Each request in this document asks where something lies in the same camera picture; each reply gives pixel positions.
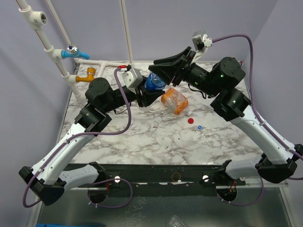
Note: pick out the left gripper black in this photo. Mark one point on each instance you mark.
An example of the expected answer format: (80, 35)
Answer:
(148, 96)

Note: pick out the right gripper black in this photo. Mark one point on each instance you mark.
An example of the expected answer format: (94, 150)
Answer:
(179, 74)

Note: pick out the blue label water bottle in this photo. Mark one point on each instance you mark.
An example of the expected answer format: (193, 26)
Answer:
(153, 82)

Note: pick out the red bottle cap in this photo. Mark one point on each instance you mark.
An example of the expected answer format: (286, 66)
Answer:
(190, 120)

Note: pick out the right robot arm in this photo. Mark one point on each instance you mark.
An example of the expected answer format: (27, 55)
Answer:
(278, 161)

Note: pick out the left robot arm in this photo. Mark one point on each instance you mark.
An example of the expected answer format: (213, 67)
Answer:
(48, 179)

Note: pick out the orange plastic jar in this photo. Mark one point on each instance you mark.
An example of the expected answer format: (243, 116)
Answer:
(175, 101)

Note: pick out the orange faucet valve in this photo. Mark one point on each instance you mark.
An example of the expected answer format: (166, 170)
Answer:
(89, 77)

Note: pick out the blue faucet valve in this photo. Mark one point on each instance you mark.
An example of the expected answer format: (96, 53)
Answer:
(72, 51)

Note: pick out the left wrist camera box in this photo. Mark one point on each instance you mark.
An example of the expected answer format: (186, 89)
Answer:
(132, 78)

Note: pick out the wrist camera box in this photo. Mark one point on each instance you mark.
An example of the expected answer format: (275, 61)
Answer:
(201, 41)
(132, 78)

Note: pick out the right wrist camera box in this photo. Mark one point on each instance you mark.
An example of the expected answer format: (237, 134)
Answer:
(201, 41)

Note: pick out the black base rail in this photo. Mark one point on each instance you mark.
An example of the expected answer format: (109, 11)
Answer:
(163, 180)

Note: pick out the white pvc pipe frame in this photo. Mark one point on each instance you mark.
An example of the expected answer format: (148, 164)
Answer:
(37, 19)

